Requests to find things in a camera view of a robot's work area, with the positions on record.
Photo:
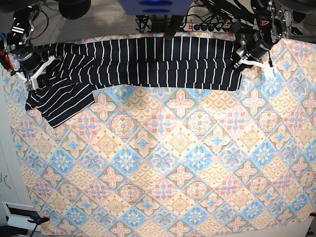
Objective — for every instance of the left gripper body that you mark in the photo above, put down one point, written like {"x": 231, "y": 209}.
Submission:
{"x": 253, "y": 46}

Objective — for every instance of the black mounting post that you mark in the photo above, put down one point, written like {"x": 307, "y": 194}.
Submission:
{"x": 173, "y": 26}

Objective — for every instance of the blue orange clamp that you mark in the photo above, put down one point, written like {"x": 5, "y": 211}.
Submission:
{"x": 38, "y": 220}
{"x": 4, "y": 59}

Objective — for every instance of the white wall vent box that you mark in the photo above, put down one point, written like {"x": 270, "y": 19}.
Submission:
{"x": 19, "y": 215}

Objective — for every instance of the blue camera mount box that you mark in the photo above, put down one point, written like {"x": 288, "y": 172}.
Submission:
{"x": 142, "y": 7}

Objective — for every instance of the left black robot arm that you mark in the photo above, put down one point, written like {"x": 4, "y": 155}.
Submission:
{"x": 271, "y": 28}

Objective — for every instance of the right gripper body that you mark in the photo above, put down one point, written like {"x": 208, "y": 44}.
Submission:
{"x": 29, "y": 61}

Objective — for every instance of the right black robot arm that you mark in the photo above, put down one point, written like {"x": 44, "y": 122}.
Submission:
{"x": 20, "y": 35}

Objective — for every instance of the blue orange clamp upper left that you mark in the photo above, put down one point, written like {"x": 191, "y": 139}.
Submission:
{"x": 4, "y": 59}

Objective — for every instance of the white power strip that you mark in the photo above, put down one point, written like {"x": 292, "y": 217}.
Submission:
{"x": 206, "y": 27}

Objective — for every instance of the patterned floral tablecloth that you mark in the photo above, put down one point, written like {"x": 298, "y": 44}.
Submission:
{"x": 150, "y": 162}

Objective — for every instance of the black round stool base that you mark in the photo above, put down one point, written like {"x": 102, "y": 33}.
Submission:
{"x": 74, "y": 9}

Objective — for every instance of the navy white striped T-shirt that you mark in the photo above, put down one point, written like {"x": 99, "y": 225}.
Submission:
{"x": 184, "y": 62}

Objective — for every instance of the blue orange clamp lower left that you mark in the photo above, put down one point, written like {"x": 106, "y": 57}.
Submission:
{"x": 38, "y": 220}

